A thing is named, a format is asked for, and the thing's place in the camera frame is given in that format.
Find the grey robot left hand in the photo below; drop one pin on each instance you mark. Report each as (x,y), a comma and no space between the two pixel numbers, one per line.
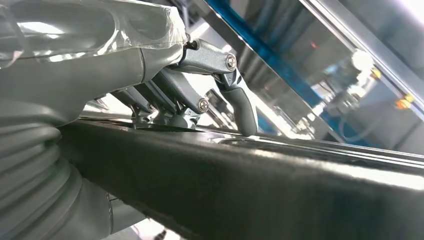
(82,76)

